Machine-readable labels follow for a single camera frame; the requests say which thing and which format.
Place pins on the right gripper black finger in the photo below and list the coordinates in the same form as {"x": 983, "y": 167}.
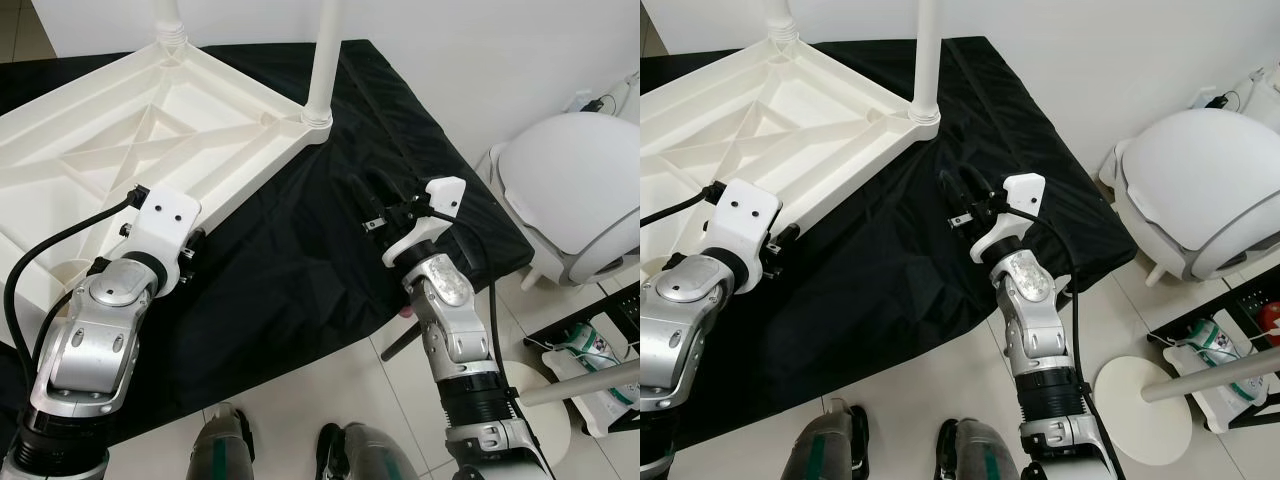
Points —
{"x": 979, "y": 185}
{"x": 957, "y": 195}
{"x": 388, "y": 190}
{"x": 365, "y": 200}

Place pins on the white plastic table top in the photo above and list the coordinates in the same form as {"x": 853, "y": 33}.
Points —
{"x": 150, "y": 120}
{"x": 780, "y": 120}

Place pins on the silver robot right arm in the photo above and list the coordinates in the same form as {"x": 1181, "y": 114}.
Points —
{"x": 450, "y": 320}
{"x": 1035, "y": 310}

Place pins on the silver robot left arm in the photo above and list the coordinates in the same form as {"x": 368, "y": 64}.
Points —
{"x": 680, "y": 330}
{"x": 95, "y": 340}

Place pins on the black table cloth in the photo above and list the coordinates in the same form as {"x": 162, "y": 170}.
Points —
{"x": 900, "y": 260}
{"x": 300, "y": 250}

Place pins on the white plastic chair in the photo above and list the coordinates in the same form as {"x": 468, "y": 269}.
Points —
{"x": 1190, "y": 180}
{"x": 570, "y": 180}

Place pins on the green white packet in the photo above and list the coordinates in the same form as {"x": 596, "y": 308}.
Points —
{"x": 1210, "y": 342}
{"x": 585, "y": 345}

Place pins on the grey green robot right leg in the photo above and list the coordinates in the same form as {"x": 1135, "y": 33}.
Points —
{"x": 365, "y": 455}
{"x": 980, "y": 455}

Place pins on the small red box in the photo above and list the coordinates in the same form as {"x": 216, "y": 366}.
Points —
{"x": 1273, "y": 318}

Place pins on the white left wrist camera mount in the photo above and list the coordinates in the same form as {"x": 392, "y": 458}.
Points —
{"x": 745, "y": 205}
{"x": 165, "y": 215}

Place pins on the black wall plug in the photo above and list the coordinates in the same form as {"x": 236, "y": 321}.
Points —
{"x": 592, "y": 103}
{"x": 1215, "y": 100}

